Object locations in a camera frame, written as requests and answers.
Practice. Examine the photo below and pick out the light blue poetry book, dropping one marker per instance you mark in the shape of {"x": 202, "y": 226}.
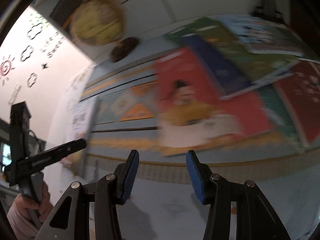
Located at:
{"x": 260, "y": 36}

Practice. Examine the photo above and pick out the white bookshelf with books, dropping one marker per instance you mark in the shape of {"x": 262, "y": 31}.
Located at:
{"x": 147, "y": 19}

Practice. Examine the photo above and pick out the red orange illustrated book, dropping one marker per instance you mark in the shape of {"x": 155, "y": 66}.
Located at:
{"x": 191, "y": 115}

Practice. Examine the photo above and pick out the blue eagle fable book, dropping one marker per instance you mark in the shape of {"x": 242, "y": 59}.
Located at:
{"x": 228, "y": 78}

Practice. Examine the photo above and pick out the left hand pink sleeve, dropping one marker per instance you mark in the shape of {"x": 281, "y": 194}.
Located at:
{"x": 20, "y": 219}

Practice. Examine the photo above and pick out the patterned blue table runner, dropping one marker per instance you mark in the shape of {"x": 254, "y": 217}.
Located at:
{"x": 163, "y": 204}

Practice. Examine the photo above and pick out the dark green book at back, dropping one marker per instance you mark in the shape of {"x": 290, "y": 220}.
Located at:
{"x": 200, "y": 24}

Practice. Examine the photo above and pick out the antique yellow desk globe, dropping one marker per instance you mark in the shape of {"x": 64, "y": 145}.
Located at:
{"x": 101, "y": 22}

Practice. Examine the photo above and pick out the olive green book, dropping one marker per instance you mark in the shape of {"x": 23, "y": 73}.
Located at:
{"x": 258, "y": 67}

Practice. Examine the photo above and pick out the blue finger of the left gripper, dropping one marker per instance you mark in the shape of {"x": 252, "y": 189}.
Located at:
{"x": 54, "y": 155}

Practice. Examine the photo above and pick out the white rabbit hill book three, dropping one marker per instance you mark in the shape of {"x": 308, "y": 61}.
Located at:
{"x": 81, "y": 119}

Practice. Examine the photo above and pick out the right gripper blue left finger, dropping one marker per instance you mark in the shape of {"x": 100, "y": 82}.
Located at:
{"x": 126, "y": 174}

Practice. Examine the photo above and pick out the dark red fairy tale book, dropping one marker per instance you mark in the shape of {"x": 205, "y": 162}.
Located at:
{"x": 300, "y": 95}

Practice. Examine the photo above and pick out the green book right side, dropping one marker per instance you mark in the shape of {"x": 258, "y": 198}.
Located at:
{"x": 308, "y": 53}

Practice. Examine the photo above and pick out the embroidered round fan on stand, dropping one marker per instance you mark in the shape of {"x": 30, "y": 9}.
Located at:
{"x": 268, "y": 11}

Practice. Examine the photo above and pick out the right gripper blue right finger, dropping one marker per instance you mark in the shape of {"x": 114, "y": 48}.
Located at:
{"x": 199, "y": 174}

